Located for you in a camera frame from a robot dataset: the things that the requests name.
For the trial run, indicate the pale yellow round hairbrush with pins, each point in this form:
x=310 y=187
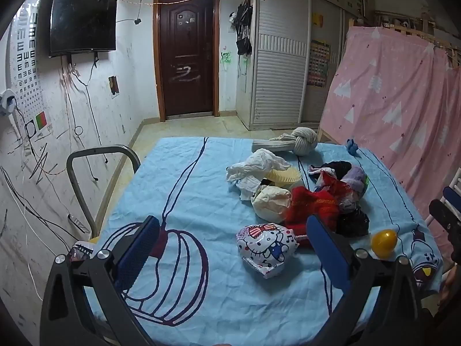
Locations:
x=284 y=178

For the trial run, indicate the colourful wall chart poster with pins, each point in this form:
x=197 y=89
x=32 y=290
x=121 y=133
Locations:
x=318 y=63

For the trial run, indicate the cream paper ball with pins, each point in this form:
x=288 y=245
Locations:
x=272 y=202

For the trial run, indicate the white slatted wardrobe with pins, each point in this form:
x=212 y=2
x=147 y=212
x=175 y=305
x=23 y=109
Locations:
x=281 y=79

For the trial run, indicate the hanging black bags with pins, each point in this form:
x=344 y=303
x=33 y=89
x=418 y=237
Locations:
x=243 y=25

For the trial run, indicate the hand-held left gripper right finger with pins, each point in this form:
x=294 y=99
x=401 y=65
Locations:
x=326 y=252

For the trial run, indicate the white plastic bag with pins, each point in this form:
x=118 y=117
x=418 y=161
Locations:
x=252 y=167

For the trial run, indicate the red knit garment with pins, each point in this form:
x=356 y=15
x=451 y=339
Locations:
x=313 y=202

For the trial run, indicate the grey metal chair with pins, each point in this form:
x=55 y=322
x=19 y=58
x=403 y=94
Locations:
x=77 y=194

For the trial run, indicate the open wall socket box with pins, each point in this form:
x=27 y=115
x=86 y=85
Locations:
x=113 y=85

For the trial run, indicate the white wall device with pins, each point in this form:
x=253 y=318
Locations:
x=7 y=101

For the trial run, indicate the dark brown wooden door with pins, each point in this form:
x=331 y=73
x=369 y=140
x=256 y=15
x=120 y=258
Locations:
x=187 y=61

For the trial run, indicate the small blue knit item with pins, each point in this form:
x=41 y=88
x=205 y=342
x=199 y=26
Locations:
x=353 y=146

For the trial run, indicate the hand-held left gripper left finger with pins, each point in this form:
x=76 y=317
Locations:
x=138 y=248

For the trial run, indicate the pink tree print curtain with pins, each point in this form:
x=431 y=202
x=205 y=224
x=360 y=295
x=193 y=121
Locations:
x=392 y=97

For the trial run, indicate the white power strip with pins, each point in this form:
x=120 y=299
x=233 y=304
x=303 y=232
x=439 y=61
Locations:
x=77 y=222

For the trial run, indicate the cartoon cat foil packet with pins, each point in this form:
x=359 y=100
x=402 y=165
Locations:
x=266 y=247

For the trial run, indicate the purple wrapper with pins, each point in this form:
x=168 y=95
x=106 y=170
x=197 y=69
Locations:
x=356 y=180

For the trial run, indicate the person's right hand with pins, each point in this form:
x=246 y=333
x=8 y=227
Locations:
x=450 y=288

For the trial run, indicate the yellow sticky note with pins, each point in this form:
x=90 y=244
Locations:
x=317 y=20

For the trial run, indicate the eye test wall chart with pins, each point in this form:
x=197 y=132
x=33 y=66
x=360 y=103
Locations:
x=28 y=72

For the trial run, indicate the black wall television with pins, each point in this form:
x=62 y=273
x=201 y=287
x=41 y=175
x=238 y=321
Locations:
x=83 y=14

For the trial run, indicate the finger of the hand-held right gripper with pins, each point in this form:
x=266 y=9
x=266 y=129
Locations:
x=450 y=209

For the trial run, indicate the black plastic bag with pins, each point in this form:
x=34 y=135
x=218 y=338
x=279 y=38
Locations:
x=354 y=221

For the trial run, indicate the light blue printed cloth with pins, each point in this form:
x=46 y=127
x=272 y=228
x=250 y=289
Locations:
x=201 y=187

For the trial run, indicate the yellow plastic egg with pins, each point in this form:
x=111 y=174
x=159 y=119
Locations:
x=384 y=243

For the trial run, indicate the beige knotted knit scarf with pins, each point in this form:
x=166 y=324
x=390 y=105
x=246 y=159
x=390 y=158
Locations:
x=302 y=140

